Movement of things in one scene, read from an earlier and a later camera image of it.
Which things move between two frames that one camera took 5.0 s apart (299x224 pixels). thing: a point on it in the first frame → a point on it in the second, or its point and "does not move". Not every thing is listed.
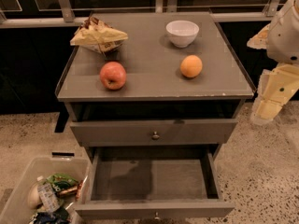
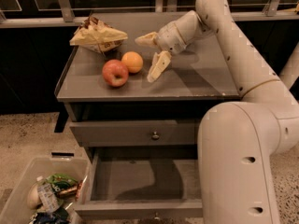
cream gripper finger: x=260 y=40 → x=150 y=39
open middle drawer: x=161 y=183 does not move
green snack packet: x=61 y=181 does not move
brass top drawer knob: x=155 y=136 does not move
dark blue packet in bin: x=58 y=216 does not move
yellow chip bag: x=97 y=35 does not move
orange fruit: x=192 y=66 → x=134 y=61
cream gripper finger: x=276 y=88 → x=160 y=63
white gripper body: x=284 y=37 → x=172 y=38
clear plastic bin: x=16 y=209 does not move
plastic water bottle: x=48 y=195 does not move
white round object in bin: x=34 y=196 does not move
